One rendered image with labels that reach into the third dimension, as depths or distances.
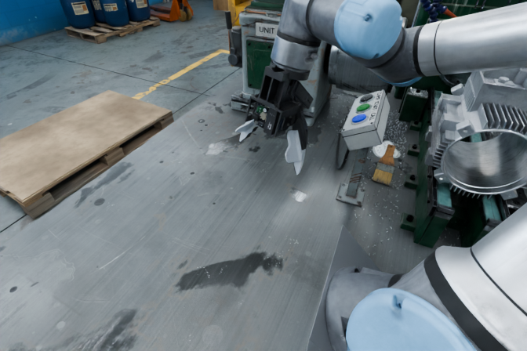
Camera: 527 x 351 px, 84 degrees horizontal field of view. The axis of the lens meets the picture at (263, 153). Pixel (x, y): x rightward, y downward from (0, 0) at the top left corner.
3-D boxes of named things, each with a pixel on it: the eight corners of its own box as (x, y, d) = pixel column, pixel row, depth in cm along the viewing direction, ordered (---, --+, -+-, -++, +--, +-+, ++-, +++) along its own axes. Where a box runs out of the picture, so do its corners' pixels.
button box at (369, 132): (361, 114, 75) (354, 96, 73) (390, 106, 71) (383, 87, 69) (348, 151, 63) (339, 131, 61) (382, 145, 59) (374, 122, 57)
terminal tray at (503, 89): (461, 91, 71) (474, 61, 66) (514, 99, 67) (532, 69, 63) (466, 114, 62) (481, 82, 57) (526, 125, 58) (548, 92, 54)
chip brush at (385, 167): (383, 144, 100) (384, 142, 99) (399, 148, 98) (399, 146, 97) (371, 181, 85) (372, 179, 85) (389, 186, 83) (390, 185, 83)
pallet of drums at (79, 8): (130, 19, 544) (118, -28, 498) (160, 25, 511) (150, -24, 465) (67, 35, 463) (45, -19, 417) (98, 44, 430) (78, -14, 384)
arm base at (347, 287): (376, 398, 43) (449, 414, 37) (314, 343, 39) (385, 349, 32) (384, 299, 54) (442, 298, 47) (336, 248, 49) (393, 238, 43)
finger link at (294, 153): (284, 182, 56) (271, 136, 54) (299, 171, 60) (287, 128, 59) (298, 182, 54) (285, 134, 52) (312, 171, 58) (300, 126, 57)
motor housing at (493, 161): (421, 139, 81) (448, 73, 70) (502, 156, 75) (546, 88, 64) (419, 185, 67) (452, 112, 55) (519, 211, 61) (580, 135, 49)
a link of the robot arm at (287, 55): (290, 34, 54) (329, 48, 50) (283, 59, 56) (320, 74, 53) (267, 33, 48) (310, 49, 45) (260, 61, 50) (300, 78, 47)
